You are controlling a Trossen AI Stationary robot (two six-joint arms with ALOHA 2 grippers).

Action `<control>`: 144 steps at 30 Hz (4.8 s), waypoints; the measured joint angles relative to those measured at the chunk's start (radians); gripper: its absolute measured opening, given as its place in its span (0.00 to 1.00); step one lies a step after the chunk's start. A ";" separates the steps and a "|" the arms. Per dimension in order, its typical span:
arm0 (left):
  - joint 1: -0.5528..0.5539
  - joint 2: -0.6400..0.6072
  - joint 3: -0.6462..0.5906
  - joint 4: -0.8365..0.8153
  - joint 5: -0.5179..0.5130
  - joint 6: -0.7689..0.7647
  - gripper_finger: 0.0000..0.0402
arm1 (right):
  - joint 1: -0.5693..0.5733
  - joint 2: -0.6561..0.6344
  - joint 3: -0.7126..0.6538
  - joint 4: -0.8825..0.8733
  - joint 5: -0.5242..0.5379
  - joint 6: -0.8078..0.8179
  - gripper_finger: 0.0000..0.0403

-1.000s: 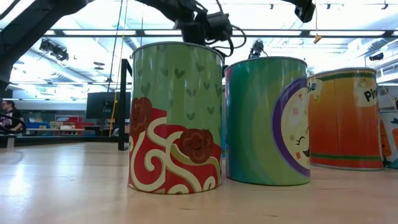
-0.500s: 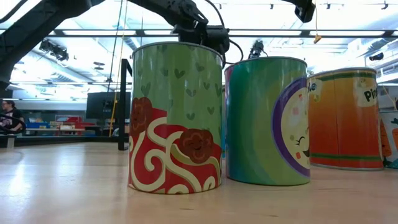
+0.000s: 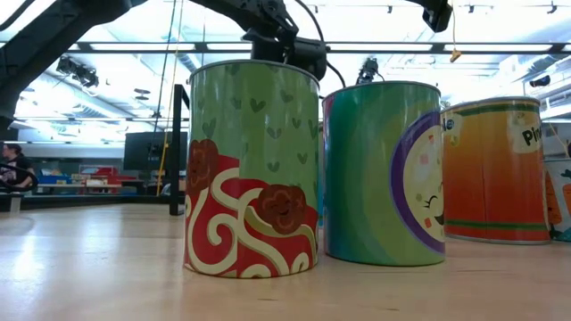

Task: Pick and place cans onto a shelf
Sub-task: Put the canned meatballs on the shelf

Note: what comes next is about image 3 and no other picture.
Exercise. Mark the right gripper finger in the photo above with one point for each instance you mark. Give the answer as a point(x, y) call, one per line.
point(439, 13)

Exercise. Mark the green can red swirl meatballs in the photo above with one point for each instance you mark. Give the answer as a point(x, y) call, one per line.
point(250, 134)

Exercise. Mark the pineapple can orange label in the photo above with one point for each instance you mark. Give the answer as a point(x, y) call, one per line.
point(490, 178)

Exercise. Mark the carrots can white teal label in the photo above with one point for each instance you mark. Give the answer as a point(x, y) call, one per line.
point(560, 200)

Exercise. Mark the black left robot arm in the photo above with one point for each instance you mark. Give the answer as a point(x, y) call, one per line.
point(44, 44)

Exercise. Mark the black ceiling speaker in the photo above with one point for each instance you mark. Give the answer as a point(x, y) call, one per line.
point(540, 81)

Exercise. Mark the black ceiling disc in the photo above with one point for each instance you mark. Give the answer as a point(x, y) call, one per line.
point(142, 97)
point(142, 91)

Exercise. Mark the black monitor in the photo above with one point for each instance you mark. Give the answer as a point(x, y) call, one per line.
point(143, 151)

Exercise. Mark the red storage boxes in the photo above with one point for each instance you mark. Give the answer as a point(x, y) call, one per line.
point(107, 174)

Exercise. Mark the blue storage bin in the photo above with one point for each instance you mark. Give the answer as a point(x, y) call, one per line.
point(53, 179)

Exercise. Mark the person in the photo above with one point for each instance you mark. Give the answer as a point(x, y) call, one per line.
point(15, 165)

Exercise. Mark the black overhead camera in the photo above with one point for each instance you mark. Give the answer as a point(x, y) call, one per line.
point(368, 71)

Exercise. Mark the black overhead frame bar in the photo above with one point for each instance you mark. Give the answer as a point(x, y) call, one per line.
point(201, 46)

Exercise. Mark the black table edge rail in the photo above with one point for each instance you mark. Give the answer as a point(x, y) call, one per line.
point(89, 200)

